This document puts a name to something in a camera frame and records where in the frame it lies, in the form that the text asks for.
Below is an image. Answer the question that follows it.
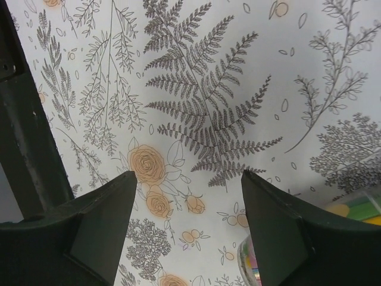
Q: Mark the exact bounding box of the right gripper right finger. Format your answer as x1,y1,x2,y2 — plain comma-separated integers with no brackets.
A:
240,169,381,286

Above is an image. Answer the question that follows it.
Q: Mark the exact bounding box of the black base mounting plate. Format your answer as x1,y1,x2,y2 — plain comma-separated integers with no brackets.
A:
1,1,74,219

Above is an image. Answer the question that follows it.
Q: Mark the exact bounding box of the floral patterned table mat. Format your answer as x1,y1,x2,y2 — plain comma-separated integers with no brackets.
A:
7,1,380,285

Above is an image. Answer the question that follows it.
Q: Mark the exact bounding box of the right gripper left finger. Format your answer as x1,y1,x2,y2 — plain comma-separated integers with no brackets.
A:
1,171,137,285

